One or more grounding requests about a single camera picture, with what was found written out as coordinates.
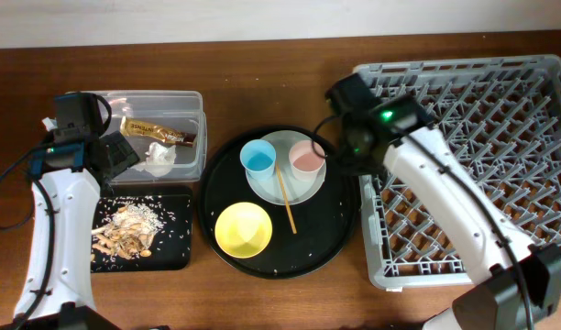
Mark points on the clear plastic bin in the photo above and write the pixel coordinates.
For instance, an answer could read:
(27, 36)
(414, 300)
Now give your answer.
(179, 110)

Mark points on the peanut shells and rice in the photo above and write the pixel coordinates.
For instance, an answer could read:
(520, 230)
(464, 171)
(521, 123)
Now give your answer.
(129, 229)

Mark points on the grey dishwasher rack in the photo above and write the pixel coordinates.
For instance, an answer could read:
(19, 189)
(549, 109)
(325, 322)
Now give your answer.
(501, 117)

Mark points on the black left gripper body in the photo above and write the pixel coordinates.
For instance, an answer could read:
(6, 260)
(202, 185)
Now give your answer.
(117, 149)

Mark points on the wooden chopstick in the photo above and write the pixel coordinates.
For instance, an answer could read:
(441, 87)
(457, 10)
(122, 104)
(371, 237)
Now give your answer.
(285, 198)

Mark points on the blue plastic cup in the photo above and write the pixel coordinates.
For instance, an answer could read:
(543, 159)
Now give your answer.
(258, 157)

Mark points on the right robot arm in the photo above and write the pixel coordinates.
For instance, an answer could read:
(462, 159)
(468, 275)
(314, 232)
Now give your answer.
(516, 283)

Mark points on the pink plastic cup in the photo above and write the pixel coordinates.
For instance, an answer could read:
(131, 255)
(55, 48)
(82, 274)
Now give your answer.
(306, 158)

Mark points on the crumpled white tissue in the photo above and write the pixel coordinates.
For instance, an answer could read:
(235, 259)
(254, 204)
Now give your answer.
(157, 158)

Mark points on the brown coffee sachet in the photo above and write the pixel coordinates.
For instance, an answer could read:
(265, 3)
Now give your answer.
(134, 127)

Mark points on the light grey plate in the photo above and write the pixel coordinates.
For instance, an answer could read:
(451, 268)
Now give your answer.
(297, 191)

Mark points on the yellow bowl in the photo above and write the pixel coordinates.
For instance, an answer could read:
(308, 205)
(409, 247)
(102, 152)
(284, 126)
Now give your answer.
(243, 230)

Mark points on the black rectangular tray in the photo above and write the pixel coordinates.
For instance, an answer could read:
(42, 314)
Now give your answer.
(170, 247)

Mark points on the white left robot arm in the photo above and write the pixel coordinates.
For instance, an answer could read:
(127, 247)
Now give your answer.
(67, 176)

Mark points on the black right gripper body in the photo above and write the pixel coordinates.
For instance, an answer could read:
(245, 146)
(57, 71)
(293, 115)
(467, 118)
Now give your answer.
(343, 93)

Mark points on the round black tray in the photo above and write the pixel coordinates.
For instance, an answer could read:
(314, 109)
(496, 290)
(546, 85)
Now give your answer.
(324, 222)

